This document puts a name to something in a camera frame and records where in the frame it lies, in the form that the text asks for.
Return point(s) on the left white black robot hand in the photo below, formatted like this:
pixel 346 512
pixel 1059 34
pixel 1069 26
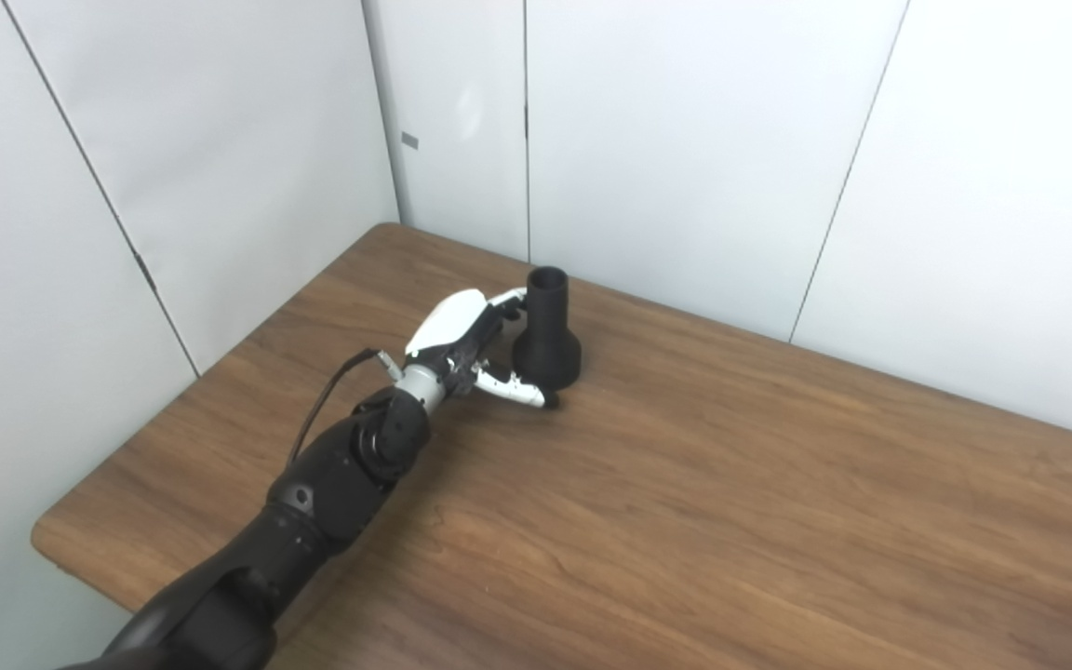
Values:
pixel 448 326

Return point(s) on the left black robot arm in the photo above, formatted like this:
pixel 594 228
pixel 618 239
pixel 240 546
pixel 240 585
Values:
pixel 322 502

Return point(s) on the black nozzle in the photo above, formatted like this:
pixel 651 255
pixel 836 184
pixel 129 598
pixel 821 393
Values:
pixel 547 349

